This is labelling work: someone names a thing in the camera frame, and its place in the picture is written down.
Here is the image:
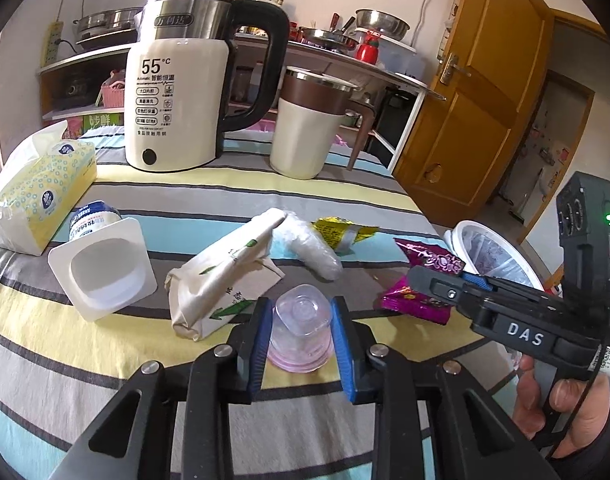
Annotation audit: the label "person's right hand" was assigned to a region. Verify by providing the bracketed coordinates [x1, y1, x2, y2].
[515, 367, 610, 461]

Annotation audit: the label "yellow power strip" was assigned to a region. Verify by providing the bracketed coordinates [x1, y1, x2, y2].
[44, 21, 63, 66]

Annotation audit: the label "green yellow snack wrapper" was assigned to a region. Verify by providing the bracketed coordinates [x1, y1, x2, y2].
[311, 216, 378, 253]

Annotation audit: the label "steel pan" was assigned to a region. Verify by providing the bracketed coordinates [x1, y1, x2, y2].
[297, 27, 358, 51]

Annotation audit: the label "yellow tissue pack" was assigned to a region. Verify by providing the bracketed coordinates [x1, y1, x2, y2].
[0, 120, 98, 256]

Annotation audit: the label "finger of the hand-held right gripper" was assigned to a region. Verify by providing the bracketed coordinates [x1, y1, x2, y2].
[460, 271, 546, 300]
[409, 266, 546, 311]

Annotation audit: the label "clear plastic cup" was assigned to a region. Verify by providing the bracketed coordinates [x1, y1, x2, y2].
[266, 283, 333, 373]

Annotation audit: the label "white kitchen shelf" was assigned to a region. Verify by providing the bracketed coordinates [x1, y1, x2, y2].
[225, 35, 448, 171]

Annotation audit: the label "striped tablecloth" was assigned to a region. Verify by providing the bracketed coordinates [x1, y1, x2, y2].
[0, 127, 516, 480]

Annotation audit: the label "cream jug with brown lid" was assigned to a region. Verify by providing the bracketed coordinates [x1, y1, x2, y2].
[270, 65, 378, 181]

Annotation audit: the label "red bottle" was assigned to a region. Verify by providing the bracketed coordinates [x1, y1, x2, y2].
[356, 31, 382, 65]

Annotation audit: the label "pink basket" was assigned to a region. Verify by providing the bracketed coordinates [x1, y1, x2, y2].
[100, 80, 128, 108]

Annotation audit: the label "cream steel electric kettle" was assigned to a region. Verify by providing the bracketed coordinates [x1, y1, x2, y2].
[125, 0, 291, 173]

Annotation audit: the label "green box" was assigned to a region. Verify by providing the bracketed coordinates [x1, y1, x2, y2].
[82, 111, 123, 133]

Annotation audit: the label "translucent white container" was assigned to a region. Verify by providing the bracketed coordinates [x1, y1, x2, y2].
[375, 40, 428, 78]

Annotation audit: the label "dark side cabinet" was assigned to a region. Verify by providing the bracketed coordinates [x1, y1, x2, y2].
[38, 42, 136, 131]

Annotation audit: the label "steel basin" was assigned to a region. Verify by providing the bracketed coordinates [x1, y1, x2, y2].
[355, 8, 411, 41]

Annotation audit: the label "steel pots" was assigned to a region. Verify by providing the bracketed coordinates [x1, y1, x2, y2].
[72, 6, 143, 43]

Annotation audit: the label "clear plastic bag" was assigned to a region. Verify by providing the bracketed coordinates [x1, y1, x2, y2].
[275, 210, 345, 281]

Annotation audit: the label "wooden door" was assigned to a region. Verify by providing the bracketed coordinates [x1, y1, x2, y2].
[392, 0, 556, 223]

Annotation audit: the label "cream paper bag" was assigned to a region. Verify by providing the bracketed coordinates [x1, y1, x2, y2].
[165, 208, 288, 342]

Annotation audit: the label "white trash bin with liner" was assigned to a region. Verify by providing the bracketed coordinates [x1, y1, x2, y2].
[442, 219, 548, 293]

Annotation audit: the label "magenta snack wrapper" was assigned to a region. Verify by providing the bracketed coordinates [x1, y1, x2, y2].
[380, 237, 468, 326]

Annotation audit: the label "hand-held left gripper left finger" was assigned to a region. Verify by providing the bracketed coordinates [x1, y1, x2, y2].
[48, 296, 273, 480]

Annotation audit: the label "metal door handle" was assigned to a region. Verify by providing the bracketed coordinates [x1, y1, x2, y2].
[438, 52, 472, 86]

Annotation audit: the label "white yogurt cup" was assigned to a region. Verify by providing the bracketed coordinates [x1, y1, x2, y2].
[48, 200, 157, 323]

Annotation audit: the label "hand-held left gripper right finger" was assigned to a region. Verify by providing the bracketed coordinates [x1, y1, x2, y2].
[330, 296, 560, 480]

